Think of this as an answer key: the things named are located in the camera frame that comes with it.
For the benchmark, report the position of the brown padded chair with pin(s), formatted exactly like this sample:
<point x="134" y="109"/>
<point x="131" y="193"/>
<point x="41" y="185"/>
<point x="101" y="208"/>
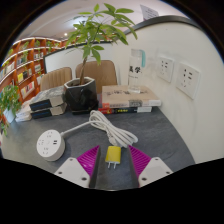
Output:
<point x="103" y="73"/>
<point x="56" y="78"/>

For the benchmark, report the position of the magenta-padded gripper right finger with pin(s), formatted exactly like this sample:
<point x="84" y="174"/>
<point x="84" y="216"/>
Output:
<point x="153" y="170"/>

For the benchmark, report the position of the orange bookshelf unit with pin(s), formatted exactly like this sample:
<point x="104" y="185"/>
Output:
<point x="23" y="66"/>

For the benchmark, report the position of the white wall socket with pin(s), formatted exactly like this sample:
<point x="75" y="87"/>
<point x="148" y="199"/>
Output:
<point x="165" y="69"/>
<point x="188" y="80"/>

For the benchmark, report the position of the white partition board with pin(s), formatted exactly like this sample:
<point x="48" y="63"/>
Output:
<point x="56" y="61"/>

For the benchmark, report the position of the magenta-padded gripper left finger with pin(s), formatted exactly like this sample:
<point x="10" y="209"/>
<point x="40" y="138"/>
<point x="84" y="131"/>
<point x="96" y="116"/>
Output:
<point x="73" y="171"/>

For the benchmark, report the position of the red and white book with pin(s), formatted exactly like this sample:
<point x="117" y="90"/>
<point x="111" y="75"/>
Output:
<point x="126" y="110"/>

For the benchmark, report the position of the white paper sign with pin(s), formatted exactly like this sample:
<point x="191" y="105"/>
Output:
<point x="149" y="12"/>

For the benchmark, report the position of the round white power strip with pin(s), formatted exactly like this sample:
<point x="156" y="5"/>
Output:
<point x="50" y="145"/>

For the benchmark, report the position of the ceiling lights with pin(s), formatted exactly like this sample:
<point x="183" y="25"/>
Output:
<point x="65" y="34"/>

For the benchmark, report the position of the stack of white books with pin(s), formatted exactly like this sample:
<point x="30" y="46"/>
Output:
<point x="23" y="113"/>

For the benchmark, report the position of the grey-covered dark blue book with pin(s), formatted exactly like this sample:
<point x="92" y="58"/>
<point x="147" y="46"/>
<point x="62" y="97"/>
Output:
<point x="48" y="97"/>
<point x="50" y="111"/>

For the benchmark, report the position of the thick beige book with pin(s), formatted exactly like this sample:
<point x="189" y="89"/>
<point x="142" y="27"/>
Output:
<point x="128" y="96"/>

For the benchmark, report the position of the small plant in white pot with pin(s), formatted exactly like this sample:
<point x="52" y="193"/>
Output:
<point x="10" y="100"/>

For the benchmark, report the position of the tall plant in black pot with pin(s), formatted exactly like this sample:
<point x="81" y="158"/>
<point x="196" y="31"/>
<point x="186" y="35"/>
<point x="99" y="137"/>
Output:
<point x="81" y="95"/>

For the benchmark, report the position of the yellow charger block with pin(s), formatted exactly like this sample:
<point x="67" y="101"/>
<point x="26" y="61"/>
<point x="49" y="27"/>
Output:
<point x="113" y="156"/>

